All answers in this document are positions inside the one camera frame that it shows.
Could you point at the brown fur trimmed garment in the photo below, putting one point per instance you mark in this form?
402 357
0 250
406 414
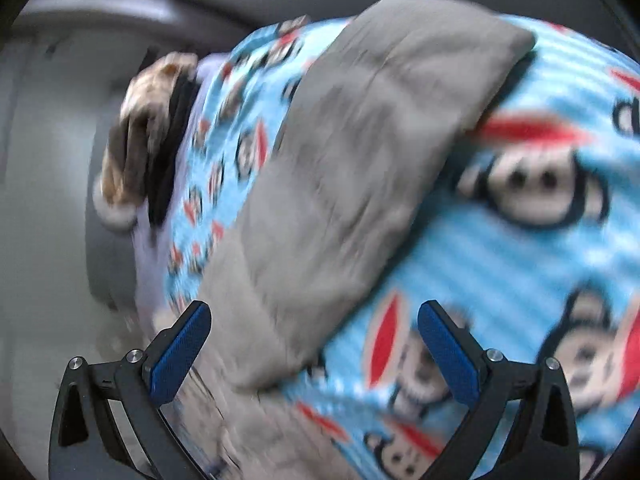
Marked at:
135 125

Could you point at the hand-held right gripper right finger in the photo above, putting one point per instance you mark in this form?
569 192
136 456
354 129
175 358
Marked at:
450 355

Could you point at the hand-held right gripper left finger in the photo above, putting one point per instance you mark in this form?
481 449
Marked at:
180 355

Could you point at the black cloth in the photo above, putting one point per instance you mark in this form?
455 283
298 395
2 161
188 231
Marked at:
167 170

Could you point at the white fluffy cloth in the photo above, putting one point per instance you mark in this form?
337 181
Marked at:
117 215

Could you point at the blue printed blanket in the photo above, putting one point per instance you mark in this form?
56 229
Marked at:
525 270

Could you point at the beige puffer jacket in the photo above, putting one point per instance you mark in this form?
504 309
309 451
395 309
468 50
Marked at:
350 160

